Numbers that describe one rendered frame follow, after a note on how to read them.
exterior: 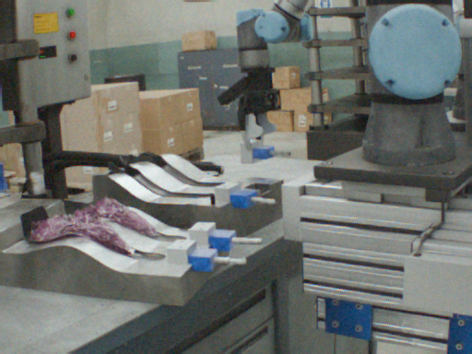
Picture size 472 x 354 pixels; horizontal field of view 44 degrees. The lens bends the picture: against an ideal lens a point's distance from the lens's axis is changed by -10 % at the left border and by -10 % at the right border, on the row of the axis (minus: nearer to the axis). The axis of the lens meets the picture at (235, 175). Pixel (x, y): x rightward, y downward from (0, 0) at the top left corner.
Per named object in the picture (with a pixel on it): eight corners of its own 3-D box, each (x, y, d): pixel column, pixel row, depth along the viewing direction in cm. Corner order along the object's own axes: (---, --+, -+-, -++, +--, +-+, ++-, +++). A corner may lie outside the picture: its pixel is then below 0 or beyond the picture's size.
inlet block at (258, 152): (295, 162, 163) (294, 141, 162) (285, 166, 159) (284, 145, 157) (251, 159, 170) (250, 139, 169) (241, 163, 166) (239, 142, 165)
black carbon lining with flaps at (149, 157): (248, 191, 150) (245, 151, 148) (207, 208, 137) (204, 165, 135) (137, 181, 169) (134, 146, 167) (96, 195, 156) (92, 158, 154)
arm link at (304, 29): (305, 42, 147) (261, 44, 151) (315, 41, 157) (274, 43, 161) (302, 11, 146) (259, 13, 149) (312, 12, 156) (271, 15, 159)
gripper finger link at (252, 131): (258, 150, 158) (261, 113, 158) (238, 149, 161) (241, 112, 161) (265, 151, 161) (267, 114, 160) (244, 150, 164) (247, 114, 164)
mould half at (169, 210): (285, 216, 153) (282, 159, 150) (223, 249, 132) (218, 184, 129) (130, 198, 180) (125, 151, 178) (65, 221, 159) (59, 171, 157)
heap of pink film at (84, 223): (165, 230, 126) (161, 193, 125) (128, 260, 110) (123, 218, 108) (60, 226, 134) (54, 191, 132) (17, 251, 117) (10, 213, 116)
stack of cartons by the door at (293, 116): (333, 129, 817) (329, 65, 800) (323, 133, 791) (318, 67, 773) (276, 127, 864) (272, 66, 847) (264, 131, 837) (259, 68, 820)
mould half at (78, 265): (229, 255, 128) (225, 202, 125) (183, 306, 103) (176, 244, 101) (29, 242, 142) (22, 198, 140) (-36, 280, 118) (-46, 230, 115)
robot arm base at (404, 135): (466, 150, 94) (466, 88, 92) (439, 169, 82) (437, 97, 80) (384, 145, 103) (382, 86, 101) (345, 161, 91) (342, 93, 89)
